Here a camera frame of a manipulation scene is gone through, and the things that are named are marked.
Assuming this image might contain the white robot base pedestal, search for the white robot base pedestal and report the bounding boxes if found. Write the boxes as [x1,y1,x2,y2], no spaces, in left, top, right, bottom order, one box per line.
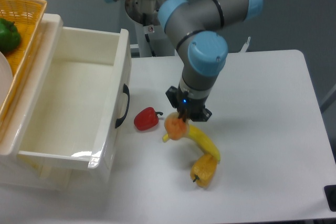
[124,0,180,58]

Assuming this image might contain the black cable on pedestal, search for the black cable on pedestal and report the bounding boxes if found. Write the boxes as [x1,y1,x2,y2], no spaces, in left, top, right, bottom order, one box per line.
[142,13,157,57]

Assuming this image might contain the black drawer handle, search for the black drawer handle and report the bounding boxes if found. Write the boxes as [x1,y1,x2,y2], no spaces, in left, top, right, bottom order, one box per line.
[115,83,130,129]

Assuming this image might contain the white bracket behind table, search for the white bracket behind table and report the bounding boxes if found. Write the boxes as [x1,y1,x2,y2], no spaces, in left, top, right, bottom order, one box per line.
[240,36,251,53]

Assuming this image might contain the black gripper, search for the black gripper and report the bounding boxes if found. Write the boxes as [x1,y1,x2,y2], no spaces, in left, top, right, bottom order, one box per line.
[165,86,212,122]

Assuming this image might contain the yellow woven basket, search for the yellow woven basket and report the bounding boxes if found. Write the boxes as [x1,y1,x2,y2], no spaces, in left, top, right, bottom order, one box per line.
[1,0,47,123]

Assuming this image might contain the yellow banana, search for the yellow banana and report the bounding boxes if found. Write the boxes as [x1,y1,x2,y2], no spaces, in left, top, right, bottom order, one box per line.
[162,125,221,162]

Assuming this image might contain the red bell pepper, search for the red bell pepper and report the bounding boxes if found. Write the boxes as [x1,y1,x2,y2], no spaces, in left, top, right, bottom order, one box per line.
[133,107,163,131]

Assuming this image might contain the black object at table edge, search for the black object at table edge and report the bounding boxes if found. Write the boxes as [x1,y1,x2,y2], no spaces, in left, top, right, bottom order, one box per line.
[324,185,336,212]

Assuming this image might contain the white plate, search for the white plate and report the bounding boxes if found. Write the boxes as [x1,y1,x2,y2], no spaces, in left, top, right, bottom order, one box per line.
[0,53,13,106]

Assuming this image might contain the yellow bell pepper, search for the yellow bell pepper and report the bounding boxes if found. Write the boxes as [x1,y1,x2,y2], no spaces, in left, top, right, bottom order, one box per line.
[190,154,217,188]

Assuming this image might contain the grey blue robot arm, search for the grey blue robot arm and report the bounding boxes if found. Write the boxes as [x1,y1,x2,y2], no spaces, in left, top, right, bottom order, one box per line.
[105,0,264,122]

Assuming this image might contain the white open drawer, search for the white open drawer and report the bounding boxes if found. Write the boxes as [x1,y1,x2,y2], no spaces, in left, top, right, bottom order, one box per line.
[19,27,131,182]

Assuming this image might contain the white drawer cabinet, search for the white drawer cabinet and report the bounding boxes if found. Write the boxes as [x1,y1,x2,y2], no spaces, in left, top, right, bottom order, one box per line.
[1,14,71,190]

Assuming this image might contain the green bell pepper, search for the green bell pepper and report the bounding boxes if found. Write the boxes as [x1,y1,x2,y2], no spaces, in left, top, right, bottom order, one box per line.
[1,18,21,54]

